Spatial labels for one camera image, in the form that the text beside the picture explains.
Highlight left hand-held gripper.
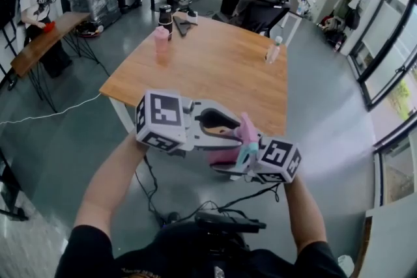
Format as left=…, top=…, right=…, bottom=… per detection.
left=134, top=89, right=244, bottom=154

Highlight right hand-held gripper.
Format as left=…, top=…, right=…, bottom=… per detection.
left=210, top=135, right=302, bottom=186

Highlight person's right forearm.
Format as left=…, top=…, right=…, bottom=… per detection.
left=283, top=177, right=328, bottom=253

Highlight person's left forearm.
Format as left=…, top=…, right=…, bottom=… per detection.
left=73, top=133, right=146, bottom=237

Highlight clear plastic bottle green lid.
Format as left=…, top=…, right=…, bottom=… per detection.
left=265, top=35, right=283, bottom=64

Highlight wooden table white legs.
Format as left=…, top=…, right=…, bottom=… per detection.
left=98, top=11, right=289, bottom=137

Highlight black chest device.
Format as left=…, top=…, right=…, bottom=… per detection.
left=194, top=212, right=266, bottom=234

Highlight pink tumbler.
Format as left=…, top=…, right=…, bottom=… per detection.
left=154, top=25, right=169, bottom=53

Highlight black triangular stand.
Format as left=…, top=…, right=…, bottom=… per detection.
left=172, top=14, right=199, bottom=38

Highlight person's black clothing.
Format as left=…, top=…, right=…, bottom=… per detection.
left=53, top=224, right=348, bottom=278

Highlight dark brown flask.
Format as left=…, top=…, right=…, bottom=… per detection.
left=158, top=5, right=173, bottom=42

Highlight black office chair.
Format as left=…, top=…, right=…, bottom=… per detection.
left=211, top=0, right=293, bottom=38

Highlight white desk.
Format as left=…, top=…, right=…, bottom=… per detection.
left=270, top=11, right=304, bottom=46

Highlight white plastic bag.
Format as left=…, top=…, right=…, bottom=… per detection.
left=337, top=254, right=356, bottom=276

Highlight pile of bags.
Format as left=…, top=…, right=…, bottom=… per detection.
left=321, top=16, right=348, bottom=49

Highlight black round tray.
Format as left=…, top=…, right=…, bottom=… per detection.
left=75, top=24, right=104, bottom=38

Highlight white panel wooden edge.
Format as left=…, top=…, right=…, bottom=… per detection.
left=363, top=201, right=417, bottom=278

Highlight hanging black backpack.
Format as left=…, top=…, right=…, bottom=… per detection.
left=345, top=0, right=361, bottom=30

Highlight black framed glass door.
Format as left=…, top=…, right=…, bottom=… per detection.
left=347, top=0, right=417, bottom=206

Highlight wooden side desk black legs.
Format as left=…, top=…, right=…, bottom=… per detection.
left=9, top=11, right=100, bottom=113

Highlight black metal stand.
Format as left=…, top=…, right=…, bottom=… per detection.
left=0, top=148, right=30, bottom=222

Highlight black cables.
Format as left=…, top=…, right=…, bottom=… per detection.
left=135, top=156, right=281, bottom=229

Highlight white floor cable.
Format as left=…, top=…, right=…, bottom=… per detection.
left=0, top=93, right=102, bottom=125

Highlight black wall panel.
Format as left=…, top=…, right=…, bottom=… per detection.
left=0, top=0, right=25, bottom=33

